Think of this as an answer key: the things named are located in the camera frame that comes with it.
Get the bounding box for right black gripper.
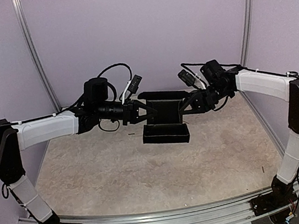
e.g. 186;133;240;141
173;81;233;116

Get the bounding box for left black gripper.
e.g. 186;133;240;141
96;94;160;130

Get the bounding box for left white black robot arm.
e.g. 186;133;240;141
0;77;157;224

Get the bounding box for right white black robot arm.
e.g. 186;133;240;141
179;60;299;208

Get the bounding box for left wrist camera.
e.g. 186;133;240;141
121;75;142;104

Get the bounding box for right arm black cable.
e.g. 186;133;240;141
180;59;208;72

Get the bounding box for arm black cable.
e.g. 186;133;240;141
180;59;208;72
95;61;134;83

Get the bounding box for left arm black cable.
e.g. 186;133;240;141
95;61;134;83

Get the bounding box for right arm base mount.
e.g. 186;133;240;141
250;176;298;216

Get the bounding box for right vertical aluminium post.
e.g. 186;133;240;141
240;0;253;66

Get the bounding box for vertical aluminium post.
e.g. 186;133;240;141
11;0;62;111
240;0;253;66

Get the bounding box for left vertical aluminium post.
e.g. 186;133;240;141
11;0;62;111

